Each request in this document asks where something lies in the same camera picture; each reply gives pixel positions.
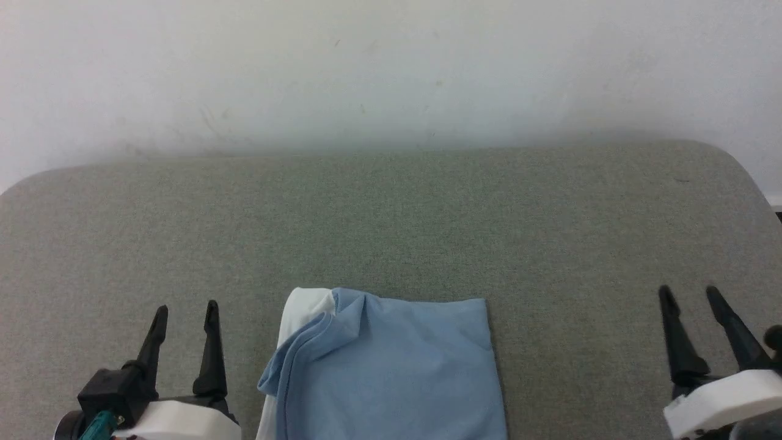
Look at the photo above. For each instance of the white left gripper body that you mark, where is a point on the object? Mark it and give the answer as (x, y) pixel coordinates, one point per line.
(183, 421)

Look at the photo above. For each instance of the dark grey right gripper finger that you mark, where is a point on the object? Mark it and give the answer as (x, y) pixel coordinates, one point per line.
(683, 348)
(739, 339)

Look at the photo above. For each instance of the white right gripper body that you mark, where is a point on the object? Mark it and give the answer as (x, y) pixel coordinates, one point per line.
(727, 400)

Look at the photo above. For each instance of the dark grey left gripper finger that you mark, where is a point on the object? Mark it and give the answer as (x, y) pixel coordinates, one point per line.
(211, 360)
(156, 339)

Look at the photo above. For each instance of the light blue and white garment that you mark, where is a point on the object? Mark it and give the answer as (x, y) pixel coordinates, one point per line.
(391, 379)

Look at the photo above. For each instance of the grey fabric sofa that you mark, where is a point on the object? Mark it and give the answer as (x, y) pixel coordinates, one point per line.
(391, 232)

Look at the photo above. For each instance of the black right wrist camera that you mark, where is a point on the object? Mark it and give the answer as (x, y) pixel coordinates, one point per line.
(774, 345)

